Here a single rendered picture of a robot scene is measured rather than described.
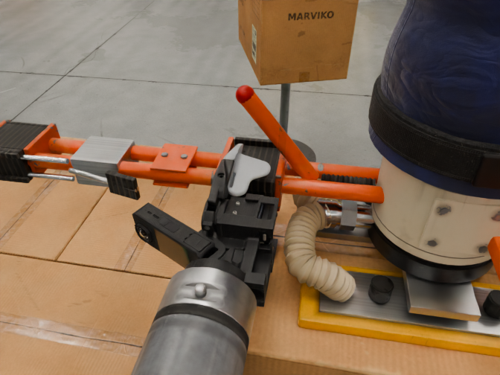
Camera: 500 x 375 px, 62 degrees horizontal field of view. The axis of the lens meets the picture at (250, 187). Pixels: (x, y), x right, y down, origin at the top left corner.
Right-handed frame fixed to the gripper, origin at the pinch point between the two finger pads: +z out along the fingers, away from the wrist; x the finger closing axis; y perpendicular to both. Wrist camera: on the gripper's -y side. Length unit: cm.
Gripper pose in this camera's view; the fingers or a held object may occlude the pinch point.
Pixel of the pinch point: (235, 171)
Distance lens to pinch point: 57.6
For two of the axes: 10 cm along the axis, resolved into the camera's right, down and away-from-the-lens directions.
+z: 1.8, -6.2, 7.6
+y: 9.8, 1.0, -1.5
